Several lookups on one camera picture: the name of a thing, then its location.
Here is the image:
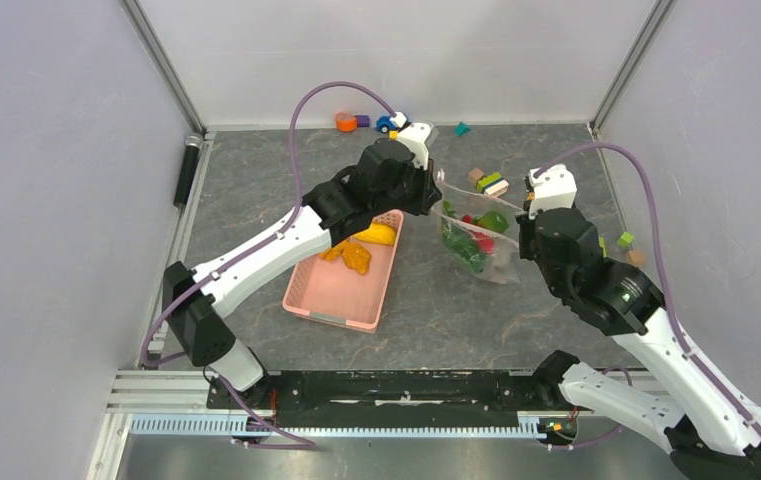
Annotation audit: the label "red toy chili pepper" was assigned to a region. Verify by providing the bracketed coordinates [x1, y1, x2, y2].
[461, 215, 495, 255]

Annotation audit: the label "clear dotted zip top bag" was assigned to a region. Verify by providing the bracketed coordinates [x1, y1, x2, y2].
[431, 170, 525, 284]

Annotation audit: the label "green toy bok choy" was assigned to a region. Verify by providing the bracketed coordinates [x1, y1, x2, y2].
[439, 200, 510, 274]

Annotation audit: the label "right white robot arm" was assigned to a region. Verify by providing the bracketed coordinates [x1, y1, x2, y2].
[516, 208, 761, 479]

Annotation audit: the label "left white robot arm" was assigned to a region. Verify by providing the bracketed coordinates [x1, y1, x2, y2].
[163, 137, 441, 408]

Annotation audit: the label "blue toy car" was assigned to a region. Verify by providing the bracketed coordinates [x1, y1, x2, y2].
[375, 112, 410, 134]

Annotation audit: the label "yellow toy squash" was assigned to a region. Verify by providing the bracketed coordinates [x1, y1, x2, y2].
[352, 222, 397, 246]

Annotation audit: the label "small green cube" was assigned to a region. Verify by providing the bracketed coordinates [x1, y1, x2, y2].
[617, 231, 635, 249]

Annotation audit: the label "orange toy block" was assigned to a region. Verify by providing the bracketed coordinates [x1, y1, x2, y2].
[334, 112, 359, 133]

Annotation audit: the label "small wooden cube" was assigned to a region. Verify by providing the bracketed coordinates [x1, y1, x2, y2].
[624, 249, 647, 268]

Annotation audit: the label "orange toy ginger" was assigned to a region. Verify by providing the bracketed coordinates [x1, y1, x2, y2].
[318, 240, 372, 275]

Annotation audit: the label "teal toy triangle block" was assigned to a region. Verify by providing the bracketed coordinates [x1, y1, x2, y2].
[454, 122, 471, 137]

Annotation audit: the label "green white stacked toy bricks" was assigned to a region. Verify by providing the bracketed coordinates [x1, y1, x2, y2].
[467, 168, 510, 197]

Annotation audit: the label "pink perforated plastic basket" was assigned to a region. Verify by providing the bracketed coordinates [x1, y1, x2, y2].
[282, 244, 398, 333]

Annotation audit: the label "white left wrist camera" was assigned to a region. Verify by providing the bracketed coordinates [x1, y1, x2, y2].
[395, 122, 438, 170]

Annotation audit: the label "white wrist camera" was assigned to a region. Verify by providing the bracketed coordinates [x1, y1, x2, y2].
[526, 164, 577, 219]
[395, 122, 438, 170]

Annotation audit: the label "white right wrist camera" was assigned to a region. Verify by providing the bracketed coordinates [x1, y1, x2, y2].
[526, 164, 577, 219]

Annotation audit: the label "black silver microphone on rail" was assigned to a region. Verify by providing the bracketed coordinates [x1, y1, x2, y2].
[173, 133, 204, 209]

